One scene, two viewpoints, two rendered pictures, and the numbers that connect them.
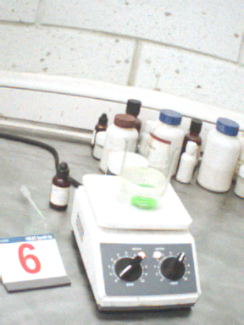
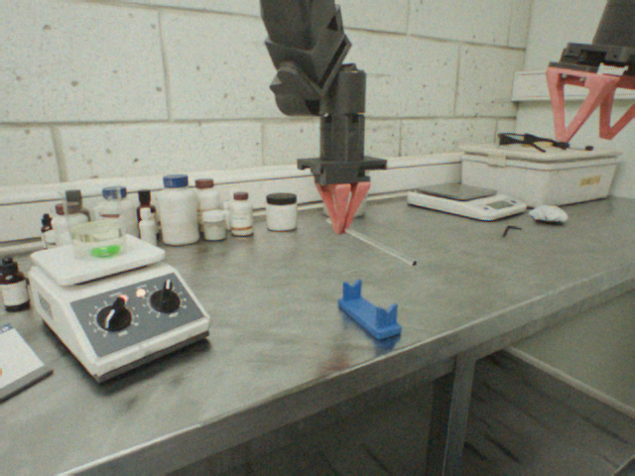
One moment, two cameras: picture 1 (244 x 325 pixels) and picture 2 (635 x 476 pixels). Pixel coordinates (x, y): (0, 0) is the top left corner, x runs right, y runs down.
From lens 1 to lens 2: 0.14 m
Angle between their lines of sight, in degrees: 27
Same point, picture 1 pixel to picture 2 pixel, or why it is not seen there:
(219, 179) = (186, 231)
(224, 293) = (237, 313)
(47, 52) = not seen: outside the picture
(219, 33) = (139, 92)
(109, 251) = (84, 307)
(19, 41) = not seen: outside the picture
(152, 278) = (145, 317)
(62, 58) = not seen: outside the picture
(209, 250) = (200, 286)
